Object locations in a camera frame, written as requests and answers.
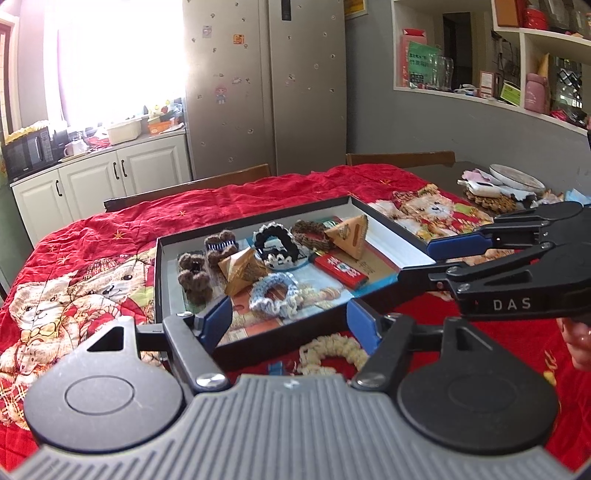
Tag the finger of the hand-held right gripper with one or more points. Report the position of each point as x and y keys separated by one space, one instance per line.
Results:
x=455 y=244
x=425 y=278

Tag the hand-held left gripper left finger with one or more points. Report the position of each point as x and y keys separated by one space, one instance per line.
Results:
x=217 y=319

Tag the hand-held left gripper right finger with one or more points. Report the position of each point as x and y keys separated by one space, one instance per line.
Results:
x=361 y=319

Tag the cream knit scrunchie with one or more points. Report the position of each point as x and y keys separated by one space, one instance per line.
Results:
x=332 y=346

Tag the black shallow box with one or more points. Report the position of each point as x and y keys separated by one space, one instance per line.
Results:
x=258 y=344

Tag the brown fuzzy hair clip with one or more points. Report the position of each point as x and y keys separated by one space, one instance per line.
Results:
x=220 y=249
x=194 y=277

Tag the kraft paper pyramid box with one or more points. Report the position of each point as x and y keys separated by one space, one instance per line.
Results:
x=240 y=272
x=351 y=235

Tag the red printed packet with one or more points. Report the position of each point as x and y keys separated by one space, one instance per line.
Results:
x=339 y=271

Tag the blue and white knit scrunchie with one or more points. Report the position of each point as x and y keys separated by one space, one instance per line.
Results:
x=272 y=295

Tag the black and white scrunchie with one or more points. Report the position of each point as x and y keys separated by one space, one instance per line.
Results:
x=277 y=240

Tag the person's right hand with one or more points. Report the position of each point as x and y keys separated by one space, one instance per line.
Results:
x=576 y=344

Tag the brown woven coaster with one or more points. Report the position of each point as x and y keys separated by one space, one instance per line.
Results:
x=489 y=202

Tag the white cloth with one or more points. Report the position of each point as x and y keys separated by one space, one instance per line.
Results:
x=478 y=182

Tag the teal binder clip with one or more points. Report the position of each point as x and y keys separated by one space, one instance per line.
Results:
x=276 y=368

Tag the white ceramic plate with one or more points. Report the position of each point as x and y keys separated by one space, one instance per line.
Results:
x=517 y=177

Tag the brown knit scrunchie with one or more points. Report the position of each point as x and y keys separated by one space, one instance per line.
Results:
x=309 y=233

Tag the clear plastic bags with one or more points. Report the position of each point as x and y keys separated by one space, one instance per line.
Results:
x=572 y=194

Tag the red bear printed blanket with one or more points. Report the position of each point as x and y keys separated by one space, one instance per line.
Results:
x=92 y=258

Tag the pink thermos bottle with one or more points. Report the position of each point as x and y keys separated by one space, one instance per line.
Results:
x=537 y=94

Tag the clear drinking glasses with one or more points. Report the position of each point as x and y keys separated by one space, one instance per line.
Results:
x=442 y=74

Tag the white kitchen cabinet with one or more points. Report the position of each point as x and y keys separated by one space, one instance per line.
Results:
x=101 y=184

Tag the green paper bag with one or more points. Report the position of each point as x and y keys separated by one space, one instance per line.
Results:
x=421 y=64

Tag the red paper box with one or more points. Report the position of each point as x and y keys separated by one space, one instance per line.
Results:
x=404 y=55

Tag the white plastic container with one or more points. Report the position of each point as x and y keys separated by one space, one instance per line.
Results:
x=123 y=133

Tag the white mug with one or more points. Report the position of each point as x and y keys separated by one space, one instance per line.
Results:
x=74 y=148

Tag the beige double door fridge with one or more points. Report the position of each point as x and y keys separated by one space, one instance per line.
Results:
x=263 y=87

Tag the brown cardboard box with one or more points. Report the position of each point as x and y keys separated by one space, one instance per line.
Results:
x=510 y=13

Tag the red gift box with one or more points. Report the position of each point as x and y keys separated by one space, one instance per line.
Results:
x=536 y=16

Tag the black microwave oven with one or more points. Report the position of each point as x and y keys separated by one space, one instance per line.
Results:
x=27 y=154

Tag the white wall shelf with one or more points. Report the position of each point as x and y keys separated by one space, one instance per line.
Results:
x=461 y=97

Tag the yellow wall sign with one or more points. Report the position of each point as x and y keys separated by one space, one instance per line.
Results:
x=354 y=7

